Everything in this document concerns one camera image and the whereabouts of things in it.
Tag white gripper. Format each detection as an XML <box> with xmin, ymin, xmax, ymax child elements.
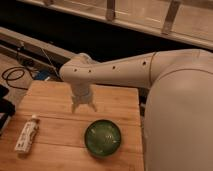
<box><xmin>71</xmin><ymin>84</ymin><xmax>97</xmax><ymax>114</ymax></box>

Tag white plastic bottle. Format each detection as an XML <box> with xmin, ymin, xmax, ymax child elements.
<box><xmin>14</xmin><ymin>115</ymin><xmax>40</xmax><ymax>154</ymax></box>

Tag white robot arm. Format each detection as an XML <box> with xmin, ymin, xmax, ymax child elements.
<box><xmin>60</xmin><ymin>49</ymin><xmax>213</xmax><ymax>171</ymax></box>

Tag green ceramic bowl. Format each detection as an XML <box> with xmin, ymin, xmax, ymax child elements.
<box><xmin>84</xmin><ymin>119</ymin><xmax>122</xmax><ymax>158</ymax></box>

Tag blue object on floor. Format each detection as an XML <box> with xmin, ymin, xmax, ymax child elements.
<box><xmin>34</xmin><ymin>70</ymin><xmax>50</xmax><ymax>80</ymax></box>

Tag black object at left edge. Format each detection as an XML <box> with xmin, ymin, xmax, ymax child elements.
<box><xmin>0</xmin><ymin>84</ymin><xmax>15</xmax><ymax>135</ymax></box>

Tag grey baseboard rail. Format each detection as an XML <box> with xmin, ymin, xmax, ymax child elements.
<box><xmin>0</xmin><ymin>27</ymin><xmax>95</xmax><ymax>75</ymax></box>

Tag black cable loop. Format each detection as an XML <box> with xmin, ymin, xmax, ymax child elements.
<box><xmin>1</xmin><ymin>65</ymin><xmax>37</xmax><ymax>91</ymax></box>

